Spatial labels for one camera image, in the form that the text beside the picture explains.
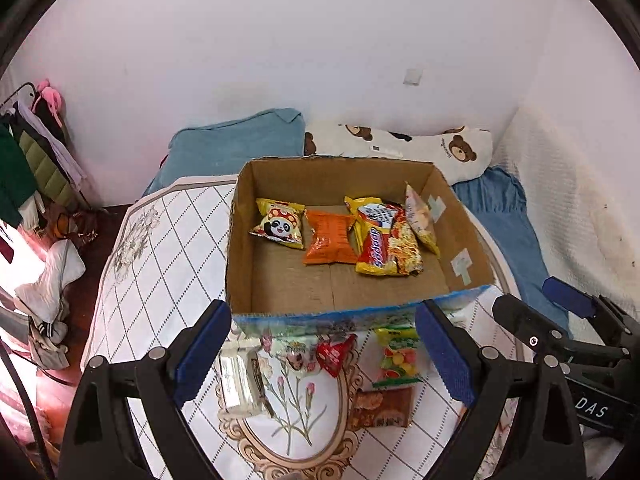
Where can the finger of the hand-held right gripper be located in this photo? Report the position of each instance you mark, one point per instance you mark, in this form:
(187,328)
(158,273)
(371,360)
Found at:
(567,294)
(525,322)

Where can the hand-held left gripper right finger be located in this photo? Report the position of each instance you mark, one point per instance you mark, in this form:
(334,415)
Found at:
(445,355)

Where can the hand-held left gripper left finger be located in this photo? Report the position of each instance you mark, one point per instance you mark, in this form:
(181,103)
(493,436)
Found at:
(202,355)

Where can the silver clear snack packet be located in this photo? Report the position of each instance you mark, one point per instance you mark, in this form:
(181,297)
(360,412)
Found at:
(237,380)

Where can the green fruit candy packet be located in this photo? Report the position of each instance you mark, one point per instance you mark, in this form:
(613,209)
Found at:
(397,360)

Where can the brown snack packet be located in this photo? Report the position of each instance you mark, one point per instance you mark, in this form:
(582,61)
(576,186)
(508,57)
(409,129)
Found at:
(382,407)

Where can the white pink snack packet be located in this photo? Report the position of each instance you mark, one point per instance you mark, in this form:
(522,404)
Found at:
(295,355)

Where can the cardboard box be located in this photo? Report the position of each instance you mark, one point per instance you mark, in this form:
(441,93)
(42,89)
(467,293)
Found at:
(290,285)

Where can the red candy packet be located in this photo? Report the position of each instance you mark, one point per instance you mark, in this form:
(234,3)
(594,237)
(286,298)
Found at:
(332,355)

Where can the white knit blanket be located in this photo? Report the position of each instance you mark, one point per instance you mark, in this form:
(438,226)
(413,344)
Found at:
(565,200)

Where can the blue blanket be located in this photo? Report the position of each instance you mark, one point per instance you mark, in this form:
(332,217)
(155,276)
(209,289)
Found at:
(500,220)

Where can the floral print table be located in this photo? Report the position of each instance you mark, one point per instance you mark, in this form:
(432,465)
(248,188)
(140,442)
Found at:
(165,260)

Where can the yellow noodle packet red label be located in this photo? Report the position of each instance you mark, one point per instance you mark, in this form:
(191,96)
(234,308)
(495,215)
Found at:
(382,245)

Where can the pale clear snack packet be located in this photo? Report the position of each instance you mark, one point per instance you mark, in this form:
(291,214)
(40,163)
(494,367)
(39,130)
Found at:
(420,220)

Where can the yellow panda snack packet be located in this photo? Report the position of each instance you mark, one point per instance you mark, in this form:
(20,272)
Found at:
(277,225)

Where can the black white striped garment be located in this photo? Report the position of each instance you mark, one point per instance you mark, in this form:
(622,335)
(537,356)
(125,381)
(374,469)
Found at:
(47,342)

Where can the orange snack packet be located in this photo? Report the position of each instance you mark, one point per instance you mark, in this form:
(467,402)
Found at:
(330,240)

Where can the white cloth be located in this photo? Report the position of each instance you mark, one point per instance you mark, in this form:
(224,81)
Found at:
(50,280)

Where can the brown bag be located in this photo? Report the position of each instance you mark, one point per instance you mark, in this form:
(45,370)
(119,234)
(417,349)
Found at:
(75,227)

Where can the bear print pillow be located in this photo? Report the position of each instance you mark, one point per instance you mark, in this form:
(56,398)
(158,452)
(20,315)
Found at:
(415,152)

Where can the teal pillow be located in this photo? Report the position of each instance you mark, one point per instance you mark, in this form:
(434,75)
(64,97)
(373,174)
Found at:
(235,145)

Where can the black clothes rack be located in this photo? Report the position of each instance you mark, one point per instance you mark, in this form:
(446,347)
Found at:
(75,170)

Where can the lavender garment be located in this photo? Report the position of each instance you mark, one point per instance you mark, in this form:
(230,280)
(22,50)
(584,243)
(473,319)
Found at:
(67,160)

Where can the olive puffer vest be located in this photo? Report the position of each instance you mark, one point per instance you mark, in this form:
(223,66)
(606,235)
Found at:
(45,165)

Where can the dark green garment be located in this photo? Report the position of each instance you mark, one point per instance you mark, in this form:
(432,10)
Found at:
(12,175)

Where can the pink hanging item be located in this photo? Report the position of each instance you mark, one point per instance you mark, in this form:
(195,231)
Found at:
(50,97)

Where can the white wall plate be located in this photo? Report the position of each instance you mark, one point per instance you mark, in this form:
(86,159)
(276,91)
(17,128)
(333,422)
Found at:
(413,76)

